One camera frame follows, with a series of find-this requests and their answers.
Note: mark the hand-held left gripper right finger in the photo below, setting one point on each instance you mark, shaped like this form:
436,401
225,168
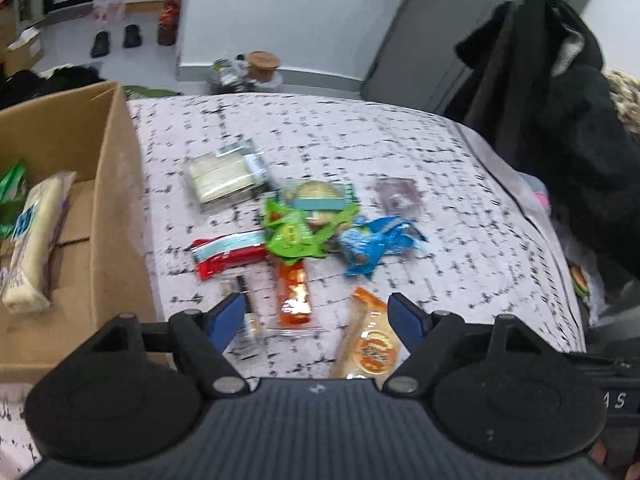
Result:
405,322

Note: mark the clear purple snack packet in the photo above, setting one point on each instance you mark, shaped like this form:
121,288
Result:
397,197

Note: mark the white cracker packet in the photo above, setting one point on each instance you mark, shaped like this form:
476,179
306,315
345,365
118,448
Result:
35,240

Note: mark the yellow round cookie packet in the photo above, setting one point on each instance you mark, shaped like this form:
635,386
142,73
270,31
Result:
372,345

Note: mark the red snack packet teal stripe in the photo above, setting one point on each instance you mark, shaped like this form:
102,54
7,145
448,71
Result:
225,255

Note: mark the crumpled green snack packet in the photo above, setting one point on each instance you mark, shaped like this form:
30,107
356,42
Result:
290,237

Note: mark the black coat on door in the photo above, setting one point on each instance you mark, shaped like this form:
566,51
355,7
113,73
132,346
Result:
560,135

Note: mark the burger toy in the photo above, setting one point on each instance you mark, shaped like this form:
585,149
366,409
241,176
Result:
580,282

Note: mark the red drink bottle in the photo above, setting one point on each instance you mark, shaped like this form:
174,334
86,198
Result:
169,17

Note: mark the green floor mat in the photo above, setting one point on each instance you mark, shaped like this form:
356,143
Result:
150,91

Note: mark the small green snack packet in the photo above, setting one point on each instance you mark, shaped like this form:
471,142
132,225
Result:
12,180

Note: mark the clear packet beige crackers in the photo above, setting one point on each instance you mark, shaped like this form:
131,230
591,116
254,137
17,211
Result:
220,175

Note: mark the beige fluffy cloth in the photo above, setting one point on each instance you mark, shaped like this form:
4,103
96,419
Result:
625,95

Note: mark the round cookie packet teal label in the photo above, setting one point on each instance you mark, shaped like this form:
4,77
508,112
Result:
315,195

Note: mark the grey door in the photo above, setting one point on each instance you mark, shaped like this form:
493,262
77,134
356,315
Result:
430,35

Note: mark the brown cardboard box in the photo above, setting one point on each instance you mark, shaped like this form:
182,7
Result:
120,210

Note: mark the small clear snack bar packet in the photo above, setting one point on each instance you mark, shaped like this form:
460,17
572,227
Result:
250,310

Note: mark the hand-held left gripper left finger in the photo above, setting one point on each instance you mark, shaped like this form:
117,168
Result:
227,317

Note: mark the small cardboard box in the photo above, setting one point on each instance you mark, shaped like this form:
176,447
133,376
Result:
22,50

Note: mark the blue snack packet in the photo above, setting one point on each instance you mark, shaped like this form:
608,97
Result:
370,245

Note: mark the pink plastic bag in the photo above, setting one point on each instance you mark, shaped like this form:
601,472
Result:
109,6

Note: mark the black slipper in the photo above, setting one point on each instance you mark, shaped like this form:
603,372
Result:
100,44
133,36

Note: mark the orange snack packet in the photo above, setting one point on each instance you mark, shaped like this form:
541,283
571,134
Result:
292,290

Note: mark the black clothes pile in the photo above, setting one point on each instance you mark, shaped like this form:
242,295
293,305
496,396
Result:
60,80

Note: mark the grey bag of items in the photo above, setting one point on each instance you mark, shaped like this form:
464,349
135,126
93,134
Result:
227,72

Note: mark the jar with wooden lid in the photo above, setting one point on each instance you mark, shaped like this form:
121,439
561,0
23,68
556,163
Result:
263,65

